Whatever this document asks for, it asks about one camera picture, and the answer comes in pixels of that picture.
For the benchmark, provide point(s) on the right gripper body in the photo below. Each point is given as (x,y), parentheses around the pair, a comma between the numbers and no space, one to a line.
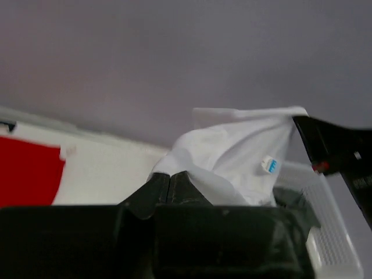
(359,184)

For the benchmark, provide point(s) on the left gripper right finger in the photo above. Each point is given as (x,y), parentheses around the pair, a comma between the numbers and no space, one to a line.
(183,192)

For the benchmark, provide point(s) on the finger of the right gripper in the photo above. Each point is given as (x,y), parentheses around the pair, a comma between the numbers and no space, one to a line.
(334,149)

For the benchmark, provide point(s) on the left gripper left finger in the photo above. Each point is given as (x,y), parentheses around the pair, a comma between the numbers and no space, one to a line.
(143,201)

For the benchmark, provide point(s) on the white t shirt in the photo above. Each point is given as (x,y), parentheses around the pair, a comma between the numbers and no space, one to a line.
(233,157)

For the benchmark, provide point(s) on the dark grey t shirt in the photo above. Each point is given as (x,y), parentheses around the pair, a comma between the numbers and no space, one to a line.
(301,209)

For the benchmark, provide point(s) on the white plastic basket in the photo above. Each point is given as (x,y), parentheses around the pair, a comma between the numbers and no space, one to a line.
(330,248)

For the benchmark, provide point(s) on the folded red t shirt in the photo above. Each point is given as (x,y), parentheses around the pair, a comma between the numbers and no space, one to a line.
(30,173)

